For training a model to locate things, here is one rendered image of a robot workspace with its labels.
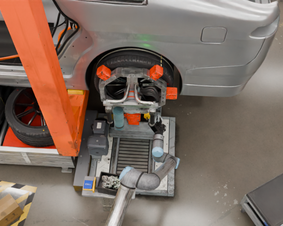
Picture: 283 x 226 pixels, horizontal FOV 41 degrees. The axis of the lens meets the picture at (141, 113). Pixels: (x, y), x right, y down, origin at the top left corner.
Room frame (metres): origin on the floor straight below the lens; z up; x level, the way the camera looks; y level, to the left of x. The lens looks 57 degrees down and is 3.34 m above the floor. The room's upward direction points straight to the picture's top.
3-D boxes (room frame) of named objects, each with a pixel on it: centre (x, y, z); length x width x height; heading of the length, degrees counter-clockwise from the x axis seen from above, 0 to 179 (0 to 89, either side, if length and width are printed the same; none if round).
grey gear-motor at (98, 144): (1.77, 0.38, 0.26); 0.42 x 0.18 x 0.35; 176
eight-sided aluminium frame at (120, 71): (1.85, 0.07, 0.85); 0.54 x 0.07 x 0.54; 86
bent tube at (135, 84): (1.72, -0.02, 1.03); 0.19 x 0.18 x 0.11; 176
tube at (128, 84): (1.73, 0.18, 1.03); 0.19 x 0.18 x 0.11; 176
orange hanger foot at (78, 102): (1.84, 0.58, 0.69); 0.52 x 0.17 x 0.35; 176
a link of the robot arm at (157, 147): (1.45, -0.13, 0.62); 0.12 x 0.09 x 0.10; 176
